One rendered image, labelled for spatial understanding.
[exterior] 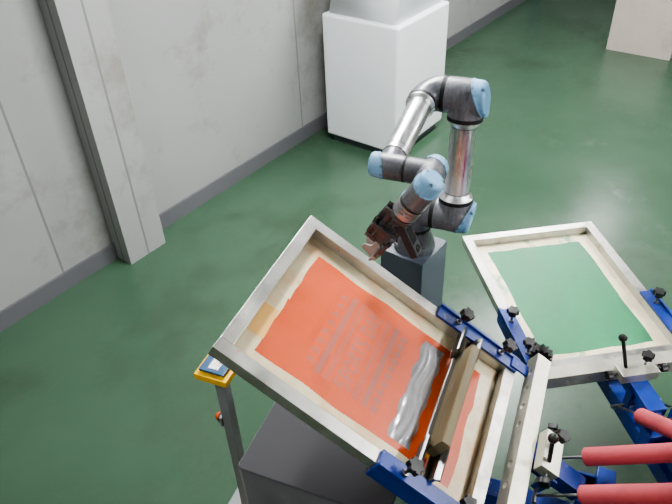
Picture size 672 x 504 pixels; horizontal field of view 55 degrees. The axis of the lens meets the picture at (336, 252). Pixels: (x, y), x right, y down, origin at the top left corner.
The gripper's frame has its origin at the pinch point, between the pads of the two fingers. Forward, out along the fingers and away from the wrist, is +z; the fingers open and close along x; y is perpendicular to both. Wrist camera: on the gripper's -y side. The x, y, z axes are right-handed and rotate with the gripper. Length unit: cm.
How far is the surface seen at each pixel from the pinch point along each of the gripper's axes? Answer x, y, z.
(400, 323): 9.6, -17.6, 5.7
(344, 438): 56, -16, 2
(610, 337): -45, -90, 3
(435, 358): 13.6, -31.3, 4.9
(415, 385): 26.6, -28.6, 4.9
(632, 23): -603, -125, 56
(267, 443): 39, -9, 54
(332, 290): 15.1, 4.8, 5.7
